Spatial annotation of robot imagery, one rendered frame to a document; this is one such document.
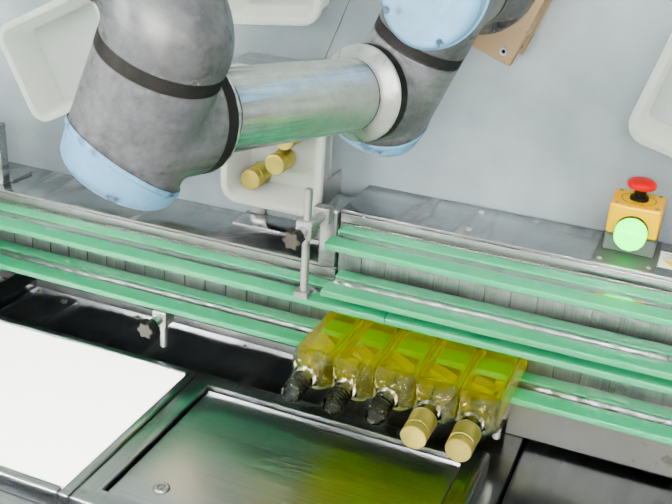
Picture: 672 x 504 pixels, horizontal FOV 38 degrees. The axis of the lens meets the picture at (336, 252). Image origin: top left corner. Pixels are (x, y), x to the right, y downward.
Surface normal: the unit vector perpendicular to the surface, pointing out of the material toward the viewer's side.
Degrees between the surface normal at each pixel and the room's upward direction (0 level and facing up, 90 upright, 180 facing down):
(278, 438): 90
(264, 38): 0
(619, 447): 0
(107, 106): 1
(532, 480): 89
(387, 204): 90
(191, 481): 90
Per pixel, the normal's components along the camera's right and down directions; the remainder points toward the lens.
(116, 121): -0.29, 0.42
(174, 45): 0.24, 0.37
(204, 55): 0.65, 0.41
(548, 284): 0.06, -0.91
